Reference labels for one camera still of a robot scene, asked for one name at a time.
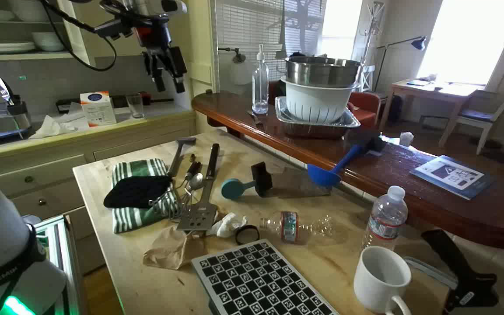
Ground checkered calibration board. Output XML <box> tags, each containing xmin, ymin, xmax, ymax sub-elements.
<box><xmin>191</xmin><ymin>239</ymin><xmax>341</xmax><ymax>315</ymax></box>

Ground crumpled white tissue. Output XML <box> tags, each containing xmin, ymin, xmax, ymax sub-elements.
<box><xmin>210</xmin><ymin>213</ymin><xmax>249</xmax><ymax>238</ymax></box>

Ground metal whisk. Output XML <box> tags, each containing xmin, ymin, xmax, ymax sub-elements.
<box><xmin>148</xmin><ymin>175</ymin><xmax>193</xmax><ymax>221</ymax></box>

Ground kitchen cabinet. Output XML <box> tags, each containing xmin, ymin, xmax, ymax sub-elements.
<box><xmin>0</xmin><ymin>109</ymin><xmax>198</xmax><ymax>277</ymax></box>

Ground white bowl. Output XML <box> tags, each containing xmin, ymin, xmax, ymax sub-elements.
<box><xmin>31</xmin><ymin>31</ymin><xmax>66</xmax><ymax>53</ymax></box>

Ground white mug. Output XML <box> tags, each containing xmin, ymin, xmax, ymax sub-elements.
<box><xmin>353</xmin><ymin>245</ymin><xmax>413</xmax><ymax>315</ymax></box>

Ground wooden bar counter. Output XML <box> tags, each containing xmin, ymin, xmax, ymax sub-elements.
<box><xmin>191</xmin><ymin>91</ymin><xmax>504</xmax><ymax>252</ymax></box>

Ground plastic water bottle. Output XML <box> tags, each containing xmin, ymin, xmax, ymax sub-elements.
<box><xmin>361</xmin><ymin>185</ymin><xmax>409</xmax><ymax>253</ymax></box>

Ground steel mixing bowl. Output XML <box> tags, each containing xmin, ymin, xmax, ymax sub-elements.
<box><xmin>284</xmin><ymin>56</ymin><xmax>364</xmax><ymax>88</ymax></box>

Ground teal measuring spoon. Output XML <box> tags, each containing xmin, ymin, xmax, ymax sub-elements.
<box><xmin>221</xmin><ymin>161</ymin><xmax>273</xmax><ymax>201</ymax></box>

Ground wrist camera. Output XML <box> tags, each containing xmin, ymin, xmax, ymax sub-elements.
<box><xmin>94</xmin><ymin>17</ymin><xmax>135</xmax><ymax>41</ymax></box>

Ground black pot holder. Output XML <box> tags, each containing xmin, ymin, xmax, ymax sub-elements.
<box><xmin>103</xmin><ymin>175</ymin><xmax>174</xmax><ymax>209</ymax></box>

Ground green striped towel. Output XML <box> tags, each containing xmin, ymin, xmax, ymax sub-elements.
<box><xmin>111</xmin><ymin>158</ymin><xmax>182</xmax><ymax>234</ymax></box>

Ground window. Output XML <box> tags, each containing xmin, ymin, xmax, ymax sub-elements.
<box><xmin>416</xmin><ymin>0</ymin><xmax>504</xmax><ymax>86</ymax></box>

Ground stack of white plates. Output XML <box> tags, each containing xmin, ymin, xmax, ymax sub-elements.
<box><xmin>0</xmin><ymin>41</ymin><xmax>37</xmax><ymax>55</ymax></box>

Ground clear soap dispenser bottle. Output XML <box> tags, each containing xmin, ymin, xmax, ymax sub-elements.
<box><xmin>252</xmin><ymin>43</ymin><xmax>270</xmax><ymax>116</ymax></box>

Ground drinking glass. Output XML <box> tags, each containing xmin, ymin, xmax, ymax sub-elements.
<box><xmin>126</xmin><ymin>93</ymin><xmax>146</xmax><ymax>120</ymax></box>

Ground desk lamp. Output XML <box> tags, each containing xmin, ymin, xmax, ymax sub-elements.
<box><xmin>373</xmin><ymin>36</ymin><xmax>428</xmax><ymax>93</ymax></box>

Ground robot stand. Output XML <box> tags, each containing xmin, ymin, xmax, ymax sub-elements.
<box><xmin>28</xmin><ymin>214</ymin><xmax>83</xmax><ymax>315</ymax></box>

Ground blue spoon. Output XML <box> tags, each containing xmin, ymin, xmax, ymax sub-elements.
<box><xmin>307</xmin><ymin>129</ymin><xmax>386</xmax><ymax>188</ymax></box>

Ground foil baking tray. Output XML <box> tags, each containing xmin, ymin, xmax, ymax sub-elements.
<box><xmin>274</xmin><ymin>96</ymin><xmax>361</xmax><ymax>139</ymax></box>

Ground window blinds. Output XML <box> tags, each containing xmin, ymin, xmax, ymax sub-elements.
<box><xmin>215</xmin><ymin>0</ymin><xmax>328</xmax><ymax>82</ymax></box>

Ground red chair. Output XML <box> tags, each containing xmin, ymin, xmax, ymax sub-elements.
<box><xmin>347</xmin><ymin>91</ymin><xmax>382</xmax><ymax>129</ymax></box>

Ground blue and white booklet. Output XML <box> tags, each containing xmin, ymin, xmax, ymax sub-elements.
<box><xmin>409</xmin><ymin>155</ymin><xmax>494</xmax><ymax>201</ymax></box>

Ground white chair with blue cushion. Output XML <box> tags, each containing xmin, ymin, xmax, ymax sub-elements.
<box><xmin>437</xmin><ymin>70</ymin><xmax>504</xmax><ymax>155</ymax></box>

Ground slotted metal spatula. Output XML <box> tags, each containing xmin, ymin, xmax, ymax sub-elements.
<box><xmin>176</xmin><ymin>143</ymin><xmax>221</xmax><ymax>232</ymax></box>

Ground crushed plastic bottle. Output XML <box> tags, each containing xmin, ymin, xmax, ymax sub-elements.
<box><xmin>259</xmin><ymin>211</ymin><xmax>336</xmax><ymax>244</ymax></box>

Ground heap of white paper towels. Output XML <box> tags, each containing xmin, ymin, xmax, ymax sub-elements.
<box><xmin>28</xmin><ymin>102</ymin><xmax>91</xmax><ymax>140</ymax></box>

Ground white and orange box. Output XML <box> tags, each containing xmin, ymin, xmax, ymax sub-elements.
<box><xmin>80</xmin><ymin>91</ymin><xmax>117</xmax><ymax>128</ymax></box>

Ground wall lamp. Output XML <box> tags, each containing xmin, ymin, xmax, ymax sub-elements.
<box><xmin>217</xmin><ymin>47</ymin><xmax>247</xmax><ymax>64</ymax></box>

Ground crumpled brown paper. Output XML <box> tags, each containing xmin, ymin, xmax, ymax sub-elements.
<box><xmin>142</xmin><ymin>225</ymin><xmax>205</xmax><ymax>270</ymax></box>

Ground white colander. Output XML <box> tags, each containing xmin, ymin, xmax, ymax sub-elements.
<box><xmin>280</xmin><ymin>76</ymin><xmax>358</xmax><ymax>124</ymax></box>

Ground wooden desk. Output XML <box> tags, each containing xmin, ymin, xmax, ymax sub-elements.
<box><xmin>378</xmin><ymin>78</ymin><xmax>483</xmax><ymax>133</ymax></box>

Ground black ring lid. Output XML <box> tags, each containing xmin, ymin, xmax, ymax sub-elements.
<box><xmin>235</xmin><ymin>224</ymin><xmax>261</xmax><ymax>245</ymax></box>

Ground metal meat mallet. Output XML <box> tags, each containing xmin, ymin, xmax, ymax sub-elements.
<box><xmin>167</xmin><ymin>136</ymin><xmax>197</xmax><ymax>178</ymax></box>

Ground metal spoon with black handle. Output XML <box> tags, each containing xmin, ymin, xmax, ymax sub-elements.
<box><xmin>184</xmin><ymin>161</ymin><xmax>205</xmax><ymax>193</ymax></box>

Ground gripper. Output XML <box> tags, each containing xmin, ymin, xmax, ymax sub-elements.
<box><xmin>136</xmin><ymin>17</ymin><xmax>188</xmax><ymax>94</ymax></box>

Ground steel utensil holder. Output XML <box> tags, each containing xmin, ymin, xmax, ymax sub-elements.
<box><xmin>0</xmin><ymin>76</ymin><xmax>33</xmax><ymax>131</ymax></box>

